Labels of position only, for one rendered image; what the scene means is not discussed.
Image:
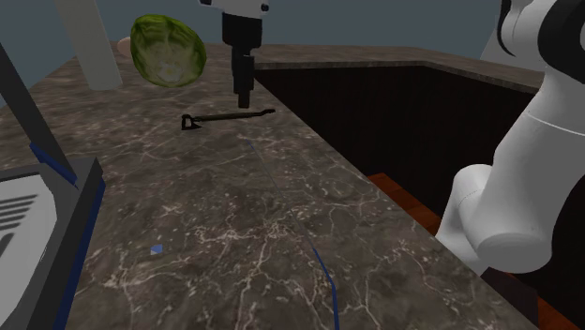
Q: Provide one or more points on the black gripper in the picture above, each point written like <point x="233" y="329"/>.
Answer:
<point x="241" y="32"/>

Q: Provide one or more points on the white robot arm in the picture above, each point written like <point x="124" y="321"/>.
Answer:
<point x="525" y="173"/>

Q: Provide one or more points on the green cabbage head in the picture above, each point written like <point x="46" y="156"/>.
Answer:
<point x="167" y="50"/>

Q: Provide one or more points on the tan round object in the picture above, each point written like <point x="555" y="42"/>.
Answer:
<point x="124" y="45"/>

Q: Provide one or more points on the white cylindrical column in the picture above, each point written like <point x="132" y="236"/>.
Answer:
<point x="89" y="43"/>

